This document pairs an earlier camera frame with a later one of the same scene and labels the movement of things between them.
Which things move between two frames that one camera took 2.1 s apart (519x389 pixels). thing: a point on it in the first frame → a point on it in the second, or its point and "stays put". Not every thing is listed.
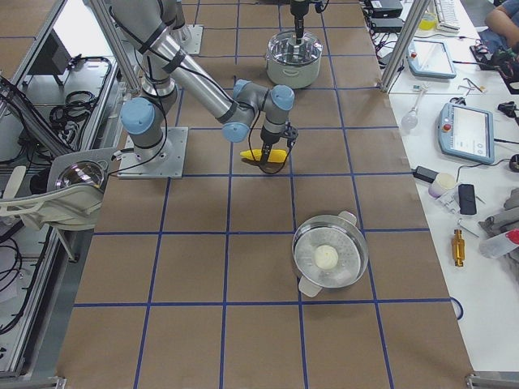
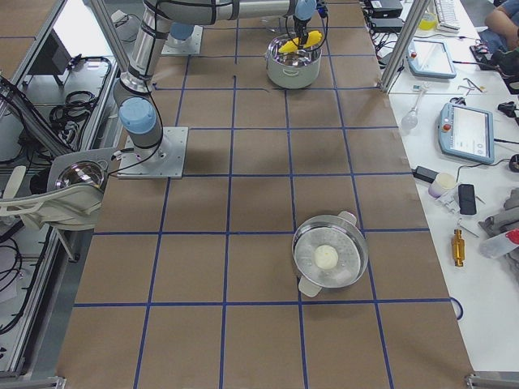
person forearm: [500, 22] stays put
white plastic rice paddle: [16, 177] stays put
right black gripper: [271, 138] → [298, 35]
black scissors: [458, 100] stays put
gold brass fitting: [458, 248] stays put
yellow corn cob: [275, 155] → [314, 37]
